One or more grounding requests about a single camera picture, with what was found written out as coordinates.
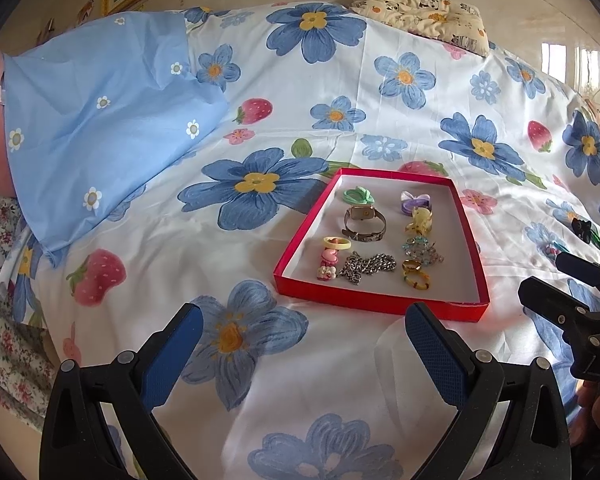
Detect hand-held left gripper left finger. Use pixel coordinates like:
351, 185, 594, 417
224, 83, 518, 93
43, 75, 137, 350
39, 303, 205, 480

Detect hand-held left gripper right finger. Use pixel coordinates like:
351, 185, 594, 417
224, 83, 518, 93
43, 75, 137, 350
404, 302, 575, 480

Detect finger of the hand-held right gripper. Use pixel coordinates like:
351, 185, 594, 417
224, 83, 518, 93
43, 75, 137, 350
554, 251, 600, 308
518, 275, 593, 343

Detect amber resin ring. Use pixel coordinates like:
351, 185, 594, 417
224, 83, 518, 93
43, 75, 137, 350
402, 270, 434, 292

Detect red jewelry box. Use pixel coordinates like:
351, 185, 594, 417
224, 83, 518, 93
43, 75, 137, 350
272, 167, 491, 324

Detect silver chain bracelet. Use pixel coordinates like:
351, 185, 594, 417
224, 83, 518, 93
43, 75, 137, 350
337, 252, 397, 287

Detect yellow hair claw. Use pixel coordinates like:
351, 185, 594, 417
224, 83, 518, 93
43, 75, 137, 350
404, 207, 435, 237

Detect gold wristwatch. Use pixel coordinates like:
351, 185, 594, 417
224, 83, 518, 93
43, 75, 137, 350
341, 204, 387, 242

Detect purple bow hair clip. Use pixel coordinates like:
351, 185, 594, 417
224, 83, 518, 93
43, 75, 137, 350
398, 189, 434, 216

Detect black green hair clip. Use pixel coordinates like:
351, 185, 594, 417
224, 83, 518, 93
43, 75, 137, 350
569, 216, 600, 257

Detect floral bed sheet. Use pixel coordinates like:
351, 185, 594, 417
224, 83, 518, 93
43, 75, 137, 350
0, 0, 600, 480

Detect small floral print quilt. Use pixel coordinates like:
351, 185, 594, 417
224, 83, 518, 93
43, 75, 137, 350
0, 189, 57, 418

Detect blue flower print pillow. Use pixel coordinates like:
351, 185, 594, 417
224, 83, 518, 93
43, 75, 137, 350
0, 9, 231, 269

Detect cartoon print cushion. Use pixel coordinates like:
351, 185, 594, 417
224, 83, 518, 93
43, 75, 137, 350
349, 0, 491, 57

